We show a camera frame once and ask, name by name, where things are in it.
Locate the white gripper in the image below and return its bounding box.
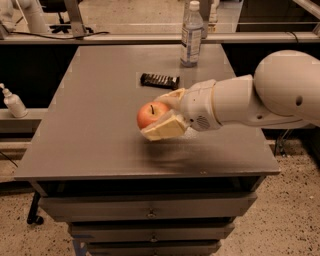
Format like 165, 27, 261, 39
141, 79, 221, 141

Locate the red apple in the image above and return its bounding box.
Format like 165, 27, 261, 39
137, 101, 170, 129

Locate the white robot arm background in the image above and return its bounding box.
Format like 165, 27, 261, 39
0, 0, 49, 33

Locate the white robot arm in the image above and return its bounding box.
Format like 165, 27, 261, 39
141, 50, 320, 141

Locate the clear plastic water bottle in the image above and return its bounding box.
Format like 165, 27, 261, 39
180, 0, 203, 67

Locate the white pump dispenser bottle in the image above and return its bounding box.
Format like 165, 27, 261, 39
0, 83, 28, 118

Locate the black striped snack bar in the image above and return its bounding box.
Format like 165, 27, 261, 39
140, 73, 180, 90

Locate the grey top drawer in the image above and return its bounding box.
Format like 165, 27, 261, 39
39, 192, 257, 222

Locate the grey drawer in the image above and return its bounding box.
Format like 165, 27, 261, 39
39, 192, 257, 222
88, 240, 221, 256
69, 223, 234, 242

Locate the grey middle drawer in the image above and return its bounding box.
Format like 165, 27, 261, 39
69, 223, 234, 242

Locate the grey bottom drawer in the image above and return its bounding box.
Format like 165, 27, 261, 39
88, 240, 221, 256

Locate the black office chair base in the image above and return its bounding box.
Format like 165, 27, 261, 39
40, 0, 94, 35

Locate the black table leg caster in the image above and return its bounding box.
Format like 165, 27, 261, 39
27, 192, 44, 225

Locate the grey metal post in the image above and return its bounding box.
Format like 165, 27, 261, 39
64, 0, 86, 37

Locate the black cable on shelf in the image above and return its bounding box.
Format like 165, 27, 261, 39
9, 30, 111, 41

